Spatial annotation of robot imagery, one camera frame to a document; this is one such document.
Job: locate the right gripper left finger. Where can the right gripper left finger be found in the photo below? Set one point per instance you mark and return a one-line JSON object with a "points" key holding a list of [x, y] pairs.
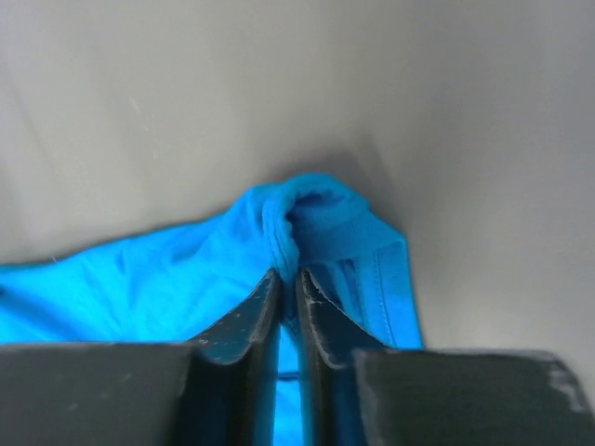
{"points": [[216, 389]]}

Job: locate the blue t shirt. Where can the blue t shirt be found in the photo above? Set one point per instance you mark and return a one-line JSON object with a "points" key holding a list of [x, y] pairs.
{"points": [[171, 284]]}

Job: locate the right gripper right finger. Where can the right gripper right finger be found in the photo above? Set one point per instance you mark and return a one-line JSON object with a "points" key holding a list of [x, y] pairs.
{"points": [[358, 391]]}

